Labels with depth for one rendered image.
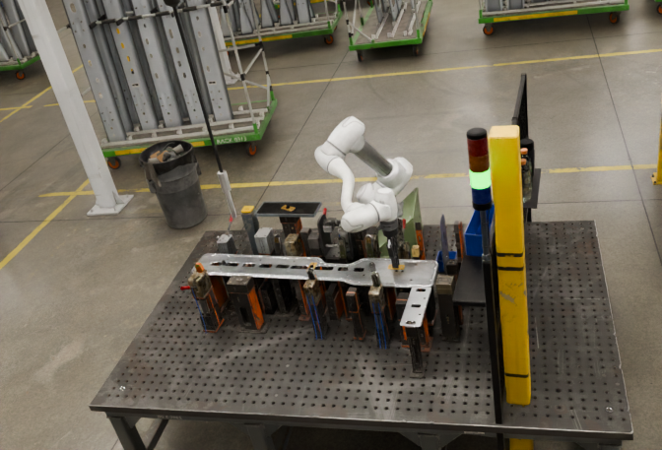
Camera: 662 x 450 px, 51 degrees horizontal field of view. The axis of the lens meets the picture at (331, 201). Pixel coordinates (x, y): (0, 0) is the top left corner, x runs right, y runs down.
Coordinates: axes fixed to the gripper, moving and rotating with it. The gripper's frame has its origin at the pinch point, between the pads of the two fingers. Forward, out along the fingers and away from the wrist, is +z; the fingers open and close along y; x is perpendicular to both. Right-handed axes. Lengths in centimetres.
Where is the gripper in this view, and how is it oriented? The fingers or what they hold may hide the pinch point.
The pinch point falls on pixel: (395, 260)
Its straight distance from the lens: 351.6
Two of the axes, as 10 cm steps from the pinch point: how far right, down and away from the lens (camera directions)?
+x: 9.4, 0.0, -3.5
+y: -3.0, 5.2, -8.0
